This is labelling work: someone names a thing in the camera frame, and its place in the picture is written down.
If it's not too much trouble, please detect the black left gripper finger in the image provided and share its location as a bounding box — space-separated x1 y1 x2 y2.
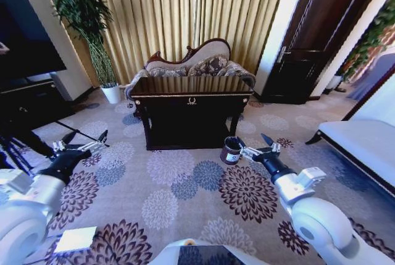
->
65 129 109 155
51 132 77 156

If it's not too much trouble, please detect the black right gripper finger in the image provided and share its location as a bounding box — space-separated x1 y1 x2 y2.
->
260 132 282 155
236 141 264 162

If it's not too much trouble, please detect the small dark trash bin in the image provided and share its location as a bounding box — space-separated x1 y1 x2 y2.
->
219 135 246 166

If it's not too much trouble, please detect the black tripod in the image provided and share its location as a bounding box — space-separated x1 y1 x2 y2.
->
0 120 110 179

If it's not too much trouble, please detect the dark television cabinet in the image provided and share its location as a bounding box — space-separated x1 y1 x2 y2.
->
0 78 75 136

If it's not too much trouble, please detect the white plant pot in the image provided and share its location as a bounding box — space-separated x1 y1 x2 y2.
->
100 83 122 105

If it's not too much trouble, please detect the dark wooden table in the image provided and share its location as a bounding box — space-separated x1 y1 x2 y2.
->
130 76 255 151

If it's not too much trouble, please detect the white flat box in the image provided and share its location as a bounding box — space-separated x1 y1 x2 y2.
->
54 225 98 254

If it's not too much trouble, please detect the white upholstered bench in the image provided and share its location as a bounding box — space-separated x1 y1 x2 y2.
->
304 64 395 198

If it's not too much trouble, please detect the large patterned cushion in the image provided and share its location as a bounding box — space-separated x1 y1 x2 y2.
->
187 56 230 77

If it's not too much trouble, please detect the ornate patterned chaise sofa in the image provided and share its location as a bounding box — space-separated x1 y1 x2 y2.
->
124 37 257 99

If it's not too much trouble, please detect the black flat television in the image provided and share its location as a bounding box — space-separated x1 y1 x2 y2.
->
0 0 68 84

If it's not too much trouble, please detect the dark wooden door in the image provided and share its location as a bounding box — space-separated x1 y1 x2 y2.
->
260 0 390 105

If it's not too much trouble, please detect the tall green bamboo plant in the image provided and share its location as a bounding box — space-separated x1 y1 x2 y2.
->
30 0 120 89

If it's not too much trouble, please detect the green leafy plant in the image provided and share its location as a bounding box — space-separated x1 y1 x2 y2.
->
341 0 395 81

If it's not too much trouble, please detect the beige pleated curtain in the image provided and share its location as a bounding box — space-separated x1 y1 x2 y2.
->
80 0 291 86

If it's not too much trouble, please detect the silver door handle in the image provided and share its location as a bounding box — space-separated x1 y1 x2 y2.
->
276 46 291 65

